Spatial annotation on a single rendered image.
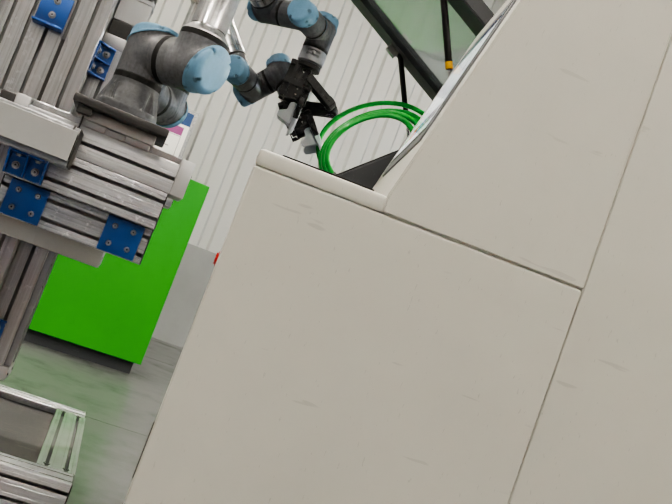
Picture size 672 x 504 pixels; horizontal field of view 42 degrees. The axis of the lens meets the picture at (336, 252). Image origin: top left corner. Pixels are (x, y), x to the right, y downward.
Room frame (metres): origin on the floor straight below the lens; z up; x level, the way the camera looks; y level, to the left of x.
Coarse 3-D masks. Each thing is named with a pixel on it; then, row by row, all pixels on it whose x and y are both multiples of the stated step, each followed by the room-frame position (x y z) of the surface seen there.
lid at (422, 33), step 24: (360, 0) 2.73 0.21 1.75; (384, 0) 2.60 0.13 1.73; (408, 0) 2.44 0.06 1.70; (432, 0) 2.30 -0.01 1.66; (456, 0) 2.13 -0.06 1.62; (480, 0) 2.10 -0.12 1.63; (384, 24) 2.74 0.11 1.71; (408, 24) 2.58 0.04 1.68; (432, 24) 2.42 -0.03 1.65; (456, 24) 2.28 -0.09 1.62; (480, 24) 2.11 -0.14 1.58; (408, 48) 2.73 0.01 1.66; (432, 48) 2.55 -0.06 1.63; (456, 48) 2.40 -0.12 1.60; (432, 72) 2.70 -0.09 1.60; (432, 96) 2.80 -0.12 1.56
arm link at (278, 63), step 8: (272, 56) 2.56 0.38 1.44; (280, 56) 2.56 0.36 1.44; (288, 56) 2.59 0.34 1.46; (272, 64) 2.56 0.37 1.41; (280, 64) 2.55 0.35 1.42; (288, 64) 2.55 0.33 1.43; (264, 72) 2.56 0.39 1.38; (272, 72) 2.55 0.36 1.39; (280, 72) 2.54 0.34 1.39; (272, 80) 2.55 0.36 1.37; (280, 80) 2.53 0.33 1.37; (272, 88) 2.57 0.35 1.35
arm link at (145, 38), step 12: (144, 24) 2.02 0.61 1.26; (156, 24) 2.02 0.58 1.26; (132, 36) 2.03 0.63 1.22; (144, 36) 2.01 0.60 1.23; (156, 36) 2.01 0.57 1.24; (168, 36) 2.01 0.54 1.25; (132, 48) 2.02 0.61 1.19; (144, 48) 2.00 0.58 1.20; (156, 48) 1.99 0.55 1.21; (120, 60) 2.04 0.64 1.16; (132, 60) 2.02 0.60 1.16; (144, 60) 2.01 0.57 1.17; (132, 72) 2.01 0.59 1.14; (144, 72) 2.02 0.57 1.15
